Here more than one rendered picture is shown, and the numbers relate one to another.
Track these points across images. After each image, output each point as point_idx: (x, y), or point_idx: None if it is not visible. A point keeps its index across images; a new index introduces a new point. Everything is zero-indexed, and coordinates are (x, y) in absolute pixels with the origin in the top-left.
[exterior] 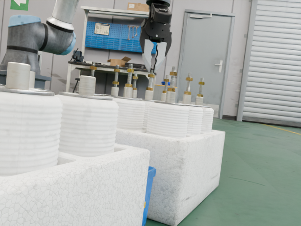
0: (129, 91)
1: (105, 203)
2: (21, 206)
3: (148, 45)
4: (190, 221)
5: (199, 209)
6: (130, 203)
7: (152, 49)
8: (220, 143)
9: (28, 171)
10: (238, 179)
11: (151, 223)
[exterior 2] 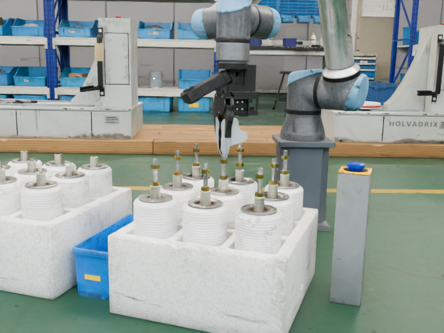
0: (173, 179)
1: (8, 242)
2: None
3: (217, 123)
4: (126, 320)
5: (164, 326)
6: (32, 253)
7: (219, 128)
8: (257, 274)
9: None
10: None
11: None
